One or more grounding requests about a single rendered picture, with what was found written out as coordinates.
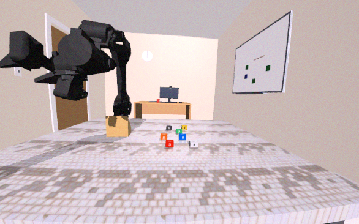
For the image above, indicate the red block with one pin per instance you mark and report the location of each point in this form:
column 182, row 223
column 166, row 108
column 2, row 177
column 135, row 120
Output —
column 169, row 143

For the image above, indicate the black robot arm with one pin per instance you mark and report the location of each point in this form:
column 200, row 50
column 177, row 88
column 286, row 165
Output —
column 82, row 48

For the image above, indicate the blue block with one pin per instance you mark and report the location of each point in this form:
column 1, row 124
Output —
column 182, row 136

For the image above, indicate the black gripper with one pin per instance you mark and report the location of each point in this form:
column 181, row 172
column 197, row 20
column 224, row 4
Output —
column 27, row 52

